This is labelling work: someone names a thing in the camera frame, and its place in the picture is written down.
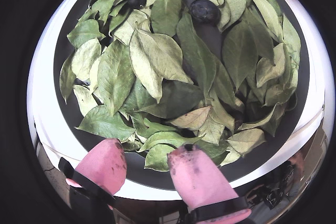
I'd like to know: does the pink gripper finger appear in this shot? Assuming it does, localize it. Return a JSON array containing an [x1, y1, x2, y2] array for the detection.
[[58, 138, 128, 210], [167, 144, 253, 224]]

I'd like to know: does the large dark blueberry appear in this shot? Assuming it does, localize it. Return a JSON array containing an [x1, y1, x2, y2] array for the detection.
[[189, 0, 221, 25]]

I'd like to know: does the white bowl with black inside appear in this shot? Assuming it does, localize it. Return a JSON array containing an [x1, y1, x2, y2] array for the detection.
[[26, 0, 329, 204]]

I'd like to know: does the green dried leaf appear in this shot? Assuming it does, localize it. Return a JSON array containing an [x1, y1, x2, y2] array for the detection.
[[138, 131, 205, 153], [237, 102, 287, 137], [144, 144, 176, 173], [59, 53, 77, 104], [76, 105, 137, 141], [97, 39, 137, 116], [282, 14, 302, 70], [67, 18, 106, 49]]

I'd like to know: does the tan dried leaf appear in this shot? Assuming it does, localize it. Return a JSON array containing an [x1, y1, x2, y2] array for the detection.
[[167, 105, 212, 131]]

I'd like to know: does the dark green leaf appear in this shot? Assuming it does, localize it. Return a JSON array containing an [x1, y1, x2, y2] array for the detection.
[[150, 0, 184, 38], [136, 79, 204, 119], [176, 11, 217, 99], [222, 19, 259, 91]]

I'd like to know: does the long pale dried leaf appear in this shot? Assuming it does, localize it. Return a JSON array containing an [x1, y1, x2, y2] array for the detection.
[[129, 31, 164, 103]]

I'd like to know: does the broad pale dried leaf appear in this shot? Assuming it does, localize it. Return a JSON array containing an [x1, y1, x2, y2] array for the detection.
[[136, 28, 194, 85]]

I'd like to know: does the long pale veined leaf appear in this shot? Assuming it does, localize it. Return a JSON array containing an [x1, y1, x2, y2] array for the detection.
[[249, 0, 284, 42]]

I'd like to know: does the broad pale veined leaf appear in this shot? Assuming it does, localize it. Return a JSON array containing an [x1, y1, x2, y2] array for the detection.
[[217, 0, 247, 33]]

